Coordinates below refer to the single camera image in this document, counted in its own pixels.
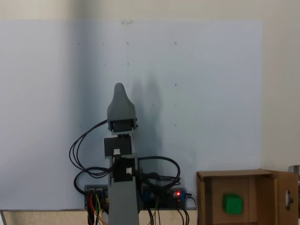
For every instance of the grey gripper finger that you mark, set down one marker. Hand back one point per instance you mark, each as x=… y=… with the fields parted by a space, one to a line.
x=120 y=100

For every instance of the green dice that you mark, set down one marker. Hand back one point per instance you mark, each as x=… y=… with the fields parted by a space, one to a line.
x=232 y=204

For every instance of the circuit board with blue module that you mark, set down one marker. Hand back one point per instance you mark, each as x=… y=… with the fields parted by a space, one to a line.
x=178 y=199

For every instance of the brown cardboard box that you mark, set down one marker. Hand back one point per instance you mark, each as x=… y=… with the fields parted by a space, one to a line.
x=262 y=185

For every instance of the metal corner bracket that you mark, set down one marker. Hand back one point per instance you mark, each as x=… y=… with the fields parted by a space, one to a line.
x=294 y=171

